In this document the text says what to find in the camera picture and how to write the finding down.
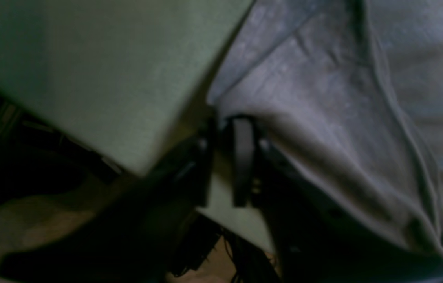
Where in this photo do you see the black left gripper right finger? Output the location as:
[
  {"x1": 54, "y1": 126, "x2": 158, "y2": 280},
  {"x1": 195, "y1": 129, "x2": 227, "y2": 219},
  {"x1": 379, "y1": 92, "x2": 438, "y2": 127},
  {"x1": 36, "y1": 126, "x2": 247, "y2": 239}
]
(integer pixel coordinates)
[{"x1": 227, "y1": 115, "x2": 443, "y2": 283}]

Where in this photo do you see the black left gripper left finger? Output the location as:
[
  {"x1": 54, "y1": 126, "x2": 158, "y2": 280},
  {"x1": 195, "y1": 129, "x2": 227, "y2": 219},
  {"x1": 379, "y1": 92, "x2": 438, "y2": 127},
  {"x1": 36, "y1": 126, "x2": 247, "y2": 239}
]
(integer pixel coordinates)
[{"x1": 0, "y1": 118, "x2": 216, "y2": 283}]

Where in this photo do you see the grey t-shirt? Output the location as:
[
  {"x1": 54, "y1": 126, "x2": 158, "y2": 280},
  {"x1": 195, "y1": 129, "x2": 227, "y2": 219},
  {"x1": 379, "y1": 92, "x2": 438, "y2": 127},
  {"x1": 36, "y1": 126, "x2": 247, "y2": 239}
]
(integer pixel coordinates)
[{"x1": 207, "y1": 0, "x2": 443, "y2": 259}]

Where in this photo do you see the green table cloth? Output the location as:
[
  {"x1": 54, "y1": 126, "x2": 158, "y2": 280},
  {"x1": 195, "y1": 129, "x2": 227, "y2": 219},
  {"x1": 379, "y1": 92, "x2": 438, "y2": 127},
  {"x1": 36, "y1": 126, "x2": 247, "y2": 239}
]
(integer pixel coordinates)
[{"x1": 0, "y1": 0, "x2": 253, "y2": 176}]

